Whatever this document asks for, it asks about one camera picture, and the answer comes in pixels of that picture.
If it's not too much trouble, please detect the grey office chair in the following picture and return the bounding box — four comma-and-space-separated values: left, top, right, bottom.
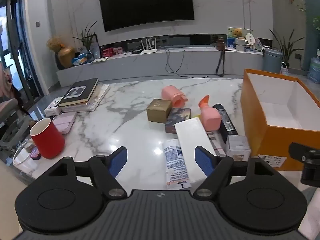
0, 98, 34, 155

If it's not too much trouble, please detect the gold box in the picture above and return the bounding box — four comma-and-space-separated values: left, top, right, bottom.
146, 99, 172, 123

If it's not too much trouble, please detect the white printed tube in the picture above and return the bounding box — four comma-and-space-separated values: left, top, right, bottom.
163, 139, 192, 190

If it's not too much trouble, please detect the plaid striped box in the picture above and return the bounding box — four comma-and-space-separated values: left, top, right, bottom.
206, 130, 227, 157

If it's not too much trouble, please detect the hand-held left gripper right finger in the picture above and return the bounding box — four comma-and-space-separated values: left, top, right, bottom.
194, 145, 275, 201

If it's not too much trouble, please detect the red cup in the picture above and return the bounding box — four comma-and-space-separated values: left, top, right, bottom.
29, 117, 65, 159

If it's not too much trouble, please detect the dried flower bunch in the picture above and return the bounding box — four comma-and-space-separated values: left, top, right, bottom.
47, 37, 63, 53

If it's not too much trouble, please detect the gold vase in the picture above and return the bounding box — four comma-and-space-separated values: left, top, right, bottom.
57, 46, 75, 68

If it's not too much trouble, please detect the dark picture box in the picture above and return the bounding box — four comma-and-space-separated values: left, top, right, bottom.
164, 107, 192, 133

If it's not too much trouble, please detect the sheet of papers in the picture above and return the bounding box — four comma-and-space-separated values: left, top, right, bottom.
90, 56, 110, 64

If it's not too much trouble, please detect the green orchid plant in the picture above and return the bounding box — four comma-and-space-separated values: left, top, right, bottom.
72, 21, 97, 53

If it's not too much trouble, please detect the white router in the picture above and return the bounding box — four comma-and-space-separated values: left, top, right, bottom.
140, 38, 157, 54

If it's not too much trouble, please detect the black book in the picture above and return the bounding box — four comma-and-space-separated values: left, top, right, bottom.
59, 78, 99, 107

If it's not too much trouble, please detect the clear glass dish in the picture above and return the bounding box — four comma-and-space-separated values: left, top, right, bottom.
12, 139, 42, 166

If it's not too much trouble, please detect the white plastic bag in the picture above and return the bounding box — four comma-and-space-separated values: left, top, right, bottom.
86, 41, 102, 60

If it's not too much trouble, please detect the desk calendar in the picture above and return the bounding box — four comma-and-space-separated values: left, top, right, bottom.
227, 27, 244, 48

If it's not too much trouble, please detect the pink cylinder cup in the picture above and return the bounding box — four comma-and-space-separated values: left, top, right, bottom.
161, 85, 188, 108

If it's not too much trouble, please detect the black framed glass door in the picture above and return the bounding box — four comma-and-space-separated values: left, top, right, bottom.
0, 0, 43, 103

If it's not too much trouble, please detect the orange cardboard box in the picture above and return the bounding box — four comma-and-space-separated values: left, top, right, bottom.
240, 69, 320, 171

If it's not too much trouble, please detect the grey trash bin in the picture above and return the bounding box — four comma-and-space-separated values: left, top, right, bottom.
262, 48, 284, 74

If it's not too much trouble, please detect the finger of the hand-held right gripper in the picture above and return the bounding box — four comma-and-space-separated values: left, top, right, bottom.
289, 142, 320, 166
301, 161, 320, 187

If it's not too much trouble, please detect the grey television cabinet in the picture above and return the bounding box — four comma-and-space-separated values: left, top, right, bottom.
56, 47, 265, 88

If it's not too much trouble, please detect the pink spray bottle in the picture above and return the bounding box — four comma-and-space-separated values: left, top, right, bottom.
199, 95, 222, 131

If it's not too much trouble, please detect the long white box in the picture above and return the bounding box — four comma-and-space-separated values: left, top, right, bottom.
174, 117, 217, 183

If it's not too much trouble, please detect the pink clothing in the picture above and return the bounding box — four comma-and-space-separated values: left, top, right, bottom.
0, 62, 14, 98

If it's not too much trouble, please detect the clear plastic box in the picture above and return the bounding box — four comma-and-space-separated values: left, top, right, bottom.
225, 135, 251, 161

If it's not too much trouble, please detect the stack of pale books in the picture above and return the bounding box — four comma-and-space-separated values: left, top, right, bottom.
60, 82, 110, 112

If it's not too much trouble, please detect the light pink case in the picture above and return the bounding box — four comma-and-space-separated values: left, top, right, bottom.
51, 111, 77, 135

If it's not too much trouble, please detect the black cable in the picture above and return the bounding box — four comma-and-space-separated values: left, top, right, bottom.
165, 49, 218, 77

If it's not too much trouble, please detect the brown camera case with strap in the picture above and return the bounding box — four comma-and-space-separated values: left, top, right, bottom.
216, 37, 227, 77

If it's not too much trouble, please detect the black television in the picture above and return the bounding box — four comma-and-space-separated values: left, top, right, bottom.
98, 0, 195, 32

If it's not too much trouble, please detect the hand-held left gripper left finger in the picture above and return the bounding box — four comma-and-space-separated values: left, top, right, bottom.
47, 146, 128, 198

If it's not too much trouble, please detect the black spray can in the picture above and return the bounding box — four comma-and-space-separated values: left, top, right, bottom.
212, 104, 238, 144

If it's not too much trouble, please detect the small white box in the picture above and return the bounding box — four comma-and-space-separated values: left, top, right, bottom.
44, 97, 63, 117

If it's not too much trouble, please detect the blue snack packet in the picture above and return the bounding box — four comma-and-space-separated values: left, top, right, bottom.
72, 53, 88, 65

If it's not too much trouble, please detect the blue water jug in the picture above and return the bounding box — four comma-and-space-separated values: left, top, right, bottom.
307, 57, 320, 84

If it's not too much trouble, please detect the white round container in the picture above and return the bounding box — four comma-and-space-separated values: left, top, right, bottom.
234, 38, 247, 52

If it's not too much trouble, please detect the long-leaf potted plant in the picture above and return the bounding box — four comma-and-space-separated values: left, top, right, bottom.
269, 29, 304, 68

